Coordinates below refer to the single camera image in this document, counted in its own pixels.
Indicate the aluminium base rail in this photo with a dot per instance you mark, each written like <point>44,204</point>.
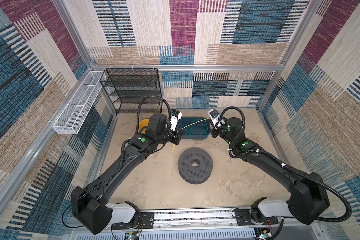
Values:
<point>229,223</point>

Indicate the dark grey perforated spool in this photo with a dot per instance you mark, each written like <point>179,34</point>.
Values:
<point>195,166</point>

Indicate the yellow plastic bin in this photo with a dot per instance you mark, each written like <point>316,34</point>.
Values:
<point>143,126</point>

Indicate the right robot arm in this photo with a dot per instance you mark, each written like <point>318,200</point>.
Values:
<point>308,192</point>

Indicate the teal plastic bin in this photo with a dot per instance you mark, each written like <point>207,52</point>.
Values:
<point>195,128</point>

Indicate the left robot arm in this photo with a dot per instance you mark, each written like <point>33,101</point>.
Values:
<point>90,204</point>

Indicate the black wire mesh shelf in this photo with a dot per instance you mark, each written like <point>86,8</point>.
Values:
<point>127,87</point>

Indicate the white wire mesh basket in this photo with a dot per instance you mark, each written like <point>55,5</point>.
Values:
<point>75,112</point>

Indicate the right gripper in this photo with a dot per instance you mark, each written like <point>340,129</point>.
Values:
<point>214,132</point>

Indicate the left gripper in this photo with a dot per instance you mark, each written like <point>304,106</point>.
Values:
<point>175,135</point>

